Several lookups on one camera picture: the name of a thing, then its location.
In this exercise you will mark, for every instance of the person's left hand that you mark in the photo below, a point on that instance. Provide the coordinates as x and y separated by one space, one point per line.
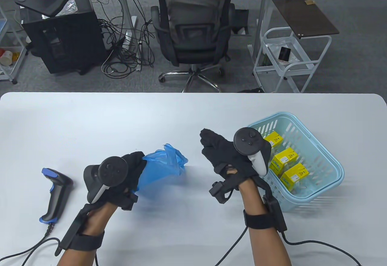
134 163

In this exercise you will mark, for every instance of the person's right hand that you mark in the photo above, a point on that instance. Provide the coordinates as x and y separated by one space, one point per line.
217 151

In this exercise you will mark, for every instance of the blue plastic bag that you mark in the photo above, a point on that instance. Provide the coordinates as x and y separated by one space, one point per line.
160 169

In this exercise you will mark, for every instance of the yellow chrysanthemum tea package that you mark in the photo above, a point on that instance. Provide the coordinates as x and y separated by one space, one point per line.
294 175
284 158
275 139

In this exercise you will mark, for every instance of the black blue barcode scanner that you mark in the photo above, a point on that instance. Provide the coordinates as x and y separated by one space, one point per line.
57 193

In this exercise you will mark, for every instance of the person's left forearm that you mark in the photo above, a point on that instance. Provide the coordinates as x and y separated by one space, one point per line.
96 217

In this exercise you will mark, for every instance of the person's right forearm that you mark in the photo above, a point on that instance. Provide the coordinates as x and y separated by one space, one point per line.
266 248

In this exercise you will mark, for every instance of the black white handheld controller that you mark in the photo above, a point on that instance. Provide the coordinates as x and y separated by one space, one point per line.
105 169
248 139

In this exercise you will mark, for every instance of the black floor object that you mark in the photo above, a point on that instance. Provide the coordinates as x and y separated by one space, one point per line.
252 90

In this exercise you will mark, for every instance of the black wrist sensor box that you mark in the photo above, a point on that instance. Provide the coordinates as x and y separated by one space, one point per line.
72 229
276 214

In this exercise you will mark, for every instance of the white metal cart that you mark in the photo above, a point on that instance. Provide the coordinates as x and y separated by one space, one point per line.
269 70

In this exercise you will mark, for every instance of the light blue plastic basket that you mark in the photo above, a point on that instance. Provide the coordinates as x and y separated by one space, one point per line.
314 189

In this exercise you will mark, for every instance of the black mesh office chair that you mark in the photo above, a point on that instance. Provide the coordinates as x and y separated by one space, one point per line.
193 39

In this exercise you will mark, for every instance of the black phone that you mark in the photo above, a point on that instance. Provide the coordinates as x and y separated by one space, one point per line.
284 54

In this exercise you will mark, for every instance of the black bag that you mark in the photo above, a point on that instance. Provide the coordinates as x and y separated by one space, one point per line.
240 18

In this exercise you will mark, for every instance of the black computer tower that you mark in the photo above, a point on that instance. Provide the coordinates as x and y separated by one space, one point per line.
72 42

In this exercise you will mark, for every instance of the white desk leg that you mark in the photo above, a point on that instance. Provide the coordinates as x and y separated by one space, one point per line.
125 6
262 6

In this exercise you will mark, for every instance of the dark brown board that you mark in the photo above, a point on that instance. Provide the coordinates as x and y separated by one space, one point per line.
305 16

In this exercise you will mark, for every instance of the white paper cup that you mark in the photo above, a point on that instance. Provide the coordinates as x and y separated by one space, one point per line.
6 58

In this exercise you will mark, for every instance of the clear plastic bag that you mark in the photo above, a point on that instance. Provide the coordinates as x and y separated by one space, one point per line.
69 6

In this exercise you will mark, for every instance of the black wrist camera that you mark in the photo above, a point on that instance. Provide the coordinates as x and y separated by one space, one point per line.
220 192
129 201

